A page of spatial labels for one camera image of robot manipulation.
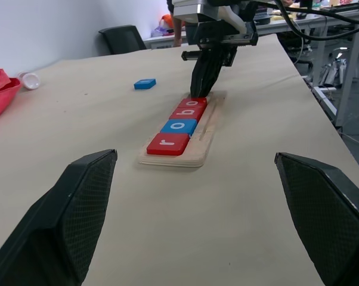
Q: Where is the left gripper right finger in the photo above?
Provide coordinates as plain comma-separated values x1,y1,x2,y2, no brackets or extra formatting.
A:
274,151,359,286

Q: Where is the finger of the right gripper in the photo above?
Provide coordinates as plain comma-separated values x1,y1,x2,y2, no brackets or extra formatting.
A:
190,51,214,97
198,49,228,99

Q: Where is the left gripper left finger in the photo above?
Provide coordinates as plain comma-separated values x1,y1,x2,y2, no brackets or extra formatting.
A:
0,148,119,286

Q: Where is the red letter tile o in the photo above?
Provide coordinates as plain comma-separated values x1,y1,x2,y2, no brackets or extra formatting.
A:
177,96,208,110

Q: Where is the red letter tile b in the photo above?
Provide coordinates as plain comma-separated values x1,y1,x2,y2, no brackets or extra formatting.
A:
168,105,208,123

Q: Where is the blue letter tile t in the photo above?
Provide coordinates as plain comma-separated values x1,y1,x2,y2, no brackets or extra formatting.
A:
133,78,157,91

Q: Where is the wooden letter tray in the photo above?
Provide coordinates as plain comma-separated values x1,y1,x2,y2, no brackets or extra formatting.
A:
137,90,228,169

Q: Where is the person in dark clothes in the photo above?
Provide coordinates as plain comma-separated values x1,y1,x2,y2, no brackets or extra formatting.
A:
166,0,188,48

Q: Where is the orange bag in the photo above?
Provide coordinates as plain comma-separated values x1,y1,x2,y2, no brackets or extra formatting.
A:
158,14,175,31

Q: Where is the white background table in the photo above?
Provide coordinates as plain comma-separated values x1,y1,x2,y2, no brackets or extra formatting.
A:
143,29,190,51

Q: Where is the black office chair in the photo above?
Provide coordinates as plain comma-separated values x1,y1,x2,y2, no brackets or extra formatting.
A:
97,24,148,56

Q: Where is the white office desk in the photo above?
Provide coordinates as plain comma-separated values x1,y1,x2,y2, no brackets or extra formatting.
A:
253,3,359,128

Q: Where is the pink zipper pouch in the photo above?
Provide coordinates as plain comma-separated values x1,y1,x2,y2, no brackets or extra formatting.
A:
0,68,23,125

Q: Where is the white plastic bottle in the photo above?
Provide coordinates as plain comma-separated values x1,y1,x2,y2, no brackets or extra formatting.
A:
17,71,41,91

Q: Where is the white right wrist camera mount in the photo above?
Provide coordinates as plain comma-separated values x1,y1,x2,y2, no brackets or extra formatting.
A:
171,0,247,34

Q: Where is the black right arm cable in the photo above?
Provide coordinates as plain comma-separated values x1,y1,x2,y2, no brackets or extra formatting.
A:
250,0,359,43

